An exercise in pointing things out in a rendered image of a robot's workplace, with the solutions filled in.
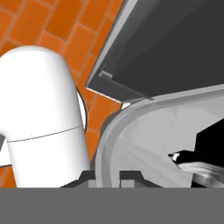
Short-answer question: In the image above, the light grey curved appliance shell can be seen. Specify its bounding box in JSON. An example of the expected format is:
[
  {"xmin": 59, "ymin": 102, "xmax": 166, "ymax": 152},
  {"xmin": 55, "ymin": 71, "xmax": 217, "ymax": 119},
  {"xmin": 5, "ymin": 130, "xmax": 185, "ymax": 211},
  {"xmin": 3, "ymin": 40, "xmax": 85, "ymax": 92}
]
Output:
[{"xmin": 94, "ymin": 84, "xmax": 224, "ymax": 189}]

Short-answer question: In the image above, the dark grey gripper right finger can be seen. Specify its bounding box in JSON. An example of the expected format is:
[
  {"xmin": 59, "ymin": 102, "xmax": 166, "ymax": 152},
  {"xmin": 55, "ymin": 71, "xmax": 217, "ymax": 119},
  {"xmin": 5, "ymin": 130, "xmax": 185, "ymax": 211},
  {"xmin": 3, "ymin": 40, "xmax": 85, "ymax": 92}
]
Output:
[{"xmin": 119, "ymin": 170, "xmax": 163, "ymax": 189}]

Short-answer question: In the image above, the dark grey appliance door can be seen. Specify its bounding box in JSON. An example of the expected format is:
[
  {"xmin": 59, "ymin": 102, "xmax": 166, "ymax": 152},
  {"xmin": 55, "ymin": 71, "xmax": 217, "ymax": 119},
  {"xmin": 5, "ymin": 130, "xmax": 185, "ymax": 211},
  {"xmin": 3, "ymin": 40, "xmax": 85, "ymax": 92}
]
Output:
[{"xmin": 85, "ymin": 0, "xmax": 224, "ymax": 103}]

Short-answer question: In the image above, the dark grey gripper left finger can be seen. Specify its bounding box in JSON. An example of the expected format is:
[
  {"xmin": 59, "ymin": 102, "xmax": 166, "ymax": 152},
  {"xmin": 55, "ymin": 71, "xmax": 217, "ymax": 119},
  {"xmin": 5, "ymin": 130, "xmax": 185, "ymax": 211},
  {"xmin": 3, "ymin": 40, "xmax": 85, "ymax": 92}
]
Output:
[{"xmin": 59, "ymin": 170, "xmax": 99, "ymax": 189}]

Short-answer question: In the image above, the grey bar door handle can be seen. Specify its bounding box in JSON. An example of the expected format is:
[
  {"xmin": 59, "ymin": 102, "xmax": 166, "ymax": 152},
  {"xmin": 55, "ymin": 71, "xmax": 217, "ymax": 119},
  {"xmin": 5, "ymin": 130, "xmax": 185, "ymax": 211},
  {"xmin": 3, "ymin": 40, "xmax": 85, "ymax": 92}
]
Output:
[{"xmin": 98, "ymin": 70, "xmax": 155, "ymax": 102}]

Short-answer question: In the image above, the white rounded cylinder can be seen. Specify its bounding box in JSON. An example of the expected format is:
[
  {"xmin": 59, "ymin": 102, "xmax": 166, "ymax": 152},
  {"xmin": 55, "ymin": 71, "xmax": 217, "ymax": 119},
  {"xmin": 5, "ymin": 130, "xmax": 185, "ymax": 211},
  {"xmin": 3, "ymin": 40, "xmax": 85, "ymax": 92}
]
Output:
[{"xmin": 0, "ymin": 45, "xmax": 91, "ymax": 189}]

